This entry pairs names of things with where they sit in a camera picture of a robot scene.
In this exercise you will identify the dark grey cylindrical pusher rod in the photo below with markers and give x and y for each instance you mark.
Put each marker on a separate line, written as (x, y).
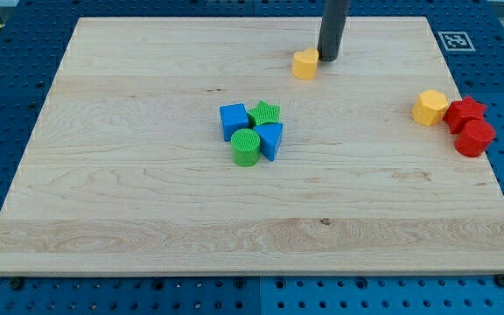
(331, 31)

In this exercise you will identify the yellow heart block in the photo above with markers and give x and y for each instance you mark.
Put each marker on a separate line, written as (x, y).
(305, 63)

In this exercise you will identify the green star block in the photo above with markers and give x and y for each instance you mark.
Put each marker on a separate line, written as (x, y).
(263, 113)

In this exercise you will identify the red star block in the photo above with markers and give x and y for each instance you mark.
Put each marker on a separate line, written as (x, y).
(463, 111)

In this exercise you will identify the white fiducial marker tag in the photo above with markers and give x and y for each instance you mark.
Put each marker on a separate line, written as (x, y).
(456, 41)

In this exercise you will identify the yellow hexagon block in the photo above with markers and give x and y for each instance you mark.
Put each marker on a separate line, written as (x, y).
(430, 107)

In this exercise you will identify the blue triangle block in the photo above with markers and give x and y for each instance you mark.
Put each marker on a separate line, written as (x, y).
(270, 139)

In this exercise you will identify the blue cube block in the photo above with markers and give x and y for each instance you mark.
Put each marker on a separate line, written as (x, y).
(233, 117)

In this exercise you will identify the green cylinder block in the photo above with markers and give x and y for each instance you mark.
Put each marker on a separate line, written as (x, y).
(245, 144)

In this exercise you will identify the red cylinder block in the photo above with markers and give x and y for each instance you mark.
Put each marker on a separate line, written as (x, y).
(474, 138)

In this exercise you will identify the light wooden board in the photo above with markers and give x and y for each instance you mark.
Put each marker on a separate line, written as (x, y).
(126, 173)

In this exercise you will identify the black bolt right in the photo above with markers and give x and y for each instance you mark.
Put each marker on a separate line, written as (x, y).
(499, 280)

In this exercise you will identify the black bolt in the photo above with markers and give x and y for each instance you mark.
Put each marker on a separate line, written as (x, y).
(16, 283)
(499, 280)

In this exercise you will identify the black bolt left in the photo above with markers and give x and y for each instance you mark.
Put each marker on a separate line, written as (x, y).
(16, 283)

